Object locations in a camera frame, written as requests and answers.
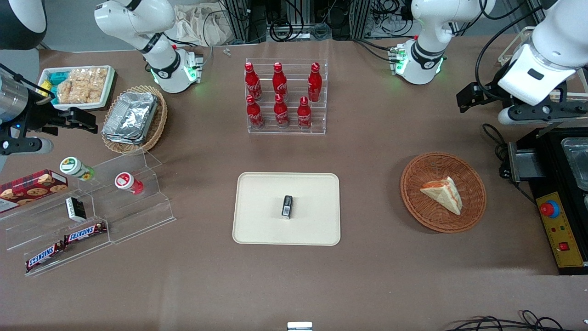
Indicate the clear acrylic step stand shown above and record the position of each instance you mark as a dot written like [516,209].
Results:
[138,216]

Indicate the bag of rice crackers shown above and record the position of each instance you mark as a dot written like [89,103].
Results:
[82,85]

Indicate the black control box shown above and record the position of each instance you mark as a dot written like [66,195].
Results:
[551,184]

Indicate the oval wicker basket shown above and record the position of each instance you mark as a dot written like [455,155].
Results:
[160,124]

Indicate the red cola bottle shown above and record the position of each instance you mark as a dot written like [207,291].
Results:
[281,114]
[254,115]
[314,85]
[252,85]
[279,82]
[304,115]

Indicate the snickers chocolate bar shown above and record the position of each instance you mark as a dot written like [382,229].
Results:
[43,256]
[85,232]

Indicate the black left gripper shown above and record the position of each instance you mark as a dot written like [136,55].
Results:
[490,87]

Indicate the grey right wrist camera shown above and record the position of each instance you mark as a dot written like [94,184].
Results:
[25,146]

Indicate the white rectangular snack tray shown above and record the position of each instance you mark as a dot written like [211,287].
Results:
[108,87]

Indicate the black and white small carton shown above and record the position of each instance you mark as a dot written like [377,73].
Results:
[76,209]

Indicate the triangle sandwich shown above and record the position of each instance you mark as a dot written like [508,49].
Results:
[443,195]

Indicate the stacked aluminium foil containers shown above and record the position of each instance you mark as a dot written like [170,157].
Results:
[131,117]

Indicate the yellow control panel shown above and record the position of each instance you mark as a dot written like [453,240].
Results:
[562,239]

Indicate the clear glass container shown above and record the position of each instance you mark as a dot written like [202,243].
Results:
[576,163]

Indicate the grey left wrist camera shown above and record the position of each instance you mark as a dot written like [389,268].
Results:
[542,115]

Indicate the round brown wicker basket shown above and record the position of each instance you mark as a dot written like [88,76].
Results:
[441,165]

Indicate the red cookie box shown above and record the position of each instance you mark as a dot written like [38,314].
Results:
[32,188]

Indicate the yellow snack packet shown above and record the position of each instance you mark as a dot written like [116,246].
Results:
[46,89]

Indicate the red cup with white lid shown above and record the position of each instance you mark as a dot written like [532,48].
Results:
[128,183]

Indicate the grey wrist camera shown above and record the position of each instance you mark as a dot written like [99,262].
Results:
[542,115]
[25,146]

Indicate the white object at table edge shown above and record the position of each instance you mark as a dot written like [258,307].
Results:
[299,326]

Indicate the aluminium frame rack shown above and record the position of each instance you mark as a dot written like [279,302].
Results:
[243,20]

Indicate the white power strip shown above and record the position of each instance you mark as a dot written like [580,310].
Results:
[390,25]

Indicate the small black box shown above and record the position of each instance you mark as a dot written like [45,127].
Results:
[287,207]

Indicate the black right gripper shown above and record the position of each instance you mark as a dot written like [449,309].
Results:
[40,113]

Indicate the teal snack packet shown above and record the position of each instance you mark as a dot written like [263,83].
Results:
[57,78]

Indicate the beige cloth bag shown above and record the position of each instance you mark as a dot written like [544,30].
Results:
[202,25]

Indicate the green cup with sunflower lid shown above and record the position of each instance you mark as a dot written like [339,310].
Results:
[76,168]

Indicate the beige plastic tray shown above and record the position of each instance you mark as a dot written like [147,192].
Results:
[262,207]

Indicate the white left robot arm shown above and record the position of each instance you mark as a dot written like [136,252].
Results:
[427,27]

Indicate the clear acrylic bottle rack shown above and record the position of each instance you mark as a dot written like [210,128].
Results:
[317,119]

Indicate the red emergency stop button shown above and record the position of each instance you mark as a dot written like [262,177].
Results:
[549,209]

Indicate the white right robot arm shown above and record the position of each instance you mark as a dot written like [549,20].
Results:
[151,27]

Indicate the grey metal bracket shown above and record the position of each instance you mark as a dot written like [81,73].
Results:
[526,161]

